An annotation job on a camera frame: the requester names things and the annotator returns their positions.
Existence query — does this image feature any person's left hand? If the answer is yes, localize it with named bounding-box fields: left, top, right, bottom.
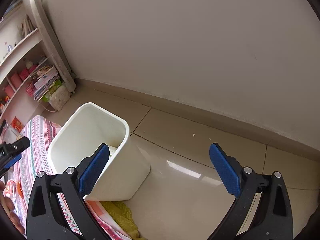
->
left=0, top=181, right=25, bottom=235

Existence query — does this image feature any pink storage basket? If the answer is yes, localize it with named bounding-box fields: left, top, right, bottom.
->
left=25, top=82, right=36, bottom=98

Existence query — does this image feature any red gift box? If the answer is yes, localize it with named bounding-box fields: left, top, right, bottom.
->
left=10, top=116, right=24, bottom=133

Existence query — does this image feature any white woven bag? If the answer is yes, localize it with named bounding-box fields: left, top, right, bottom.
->
left=49, top=85, right=71, bottom=111

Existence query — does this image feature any pile of papers on shelf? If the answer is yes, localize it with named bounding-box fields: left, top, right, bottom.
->
left=33, top=65, right=62, bottom=102

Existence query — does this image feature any white bookshelf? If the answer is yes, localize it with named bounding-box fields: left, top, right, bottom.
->
left=1, top=4, right=49, bottom=125

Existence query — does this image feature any white plastic trash bin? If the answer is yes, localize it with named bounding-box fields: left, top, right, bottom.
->
left=48, top=102, right=151, bottom=201

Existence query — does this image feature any patterned woven tablecloth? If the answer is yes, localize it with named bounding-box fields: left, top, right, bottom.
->
left=9, top=115, right=131, bottom=239

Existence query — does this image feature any yellow floor mat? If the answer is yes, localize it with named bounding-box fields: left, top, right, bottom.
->
left=100, top=201, right=146, bottom=240

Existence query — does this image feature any pink pot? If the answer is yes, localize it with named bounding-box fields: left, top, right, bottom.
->
left=10, top=72, right=22, bottom=89
left=3, top=85, right=15, bottom=98

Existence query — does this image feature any white green paper cup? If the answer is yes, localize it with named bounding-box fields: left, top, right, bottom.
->
left=108, top=146, right=117, bottom=157

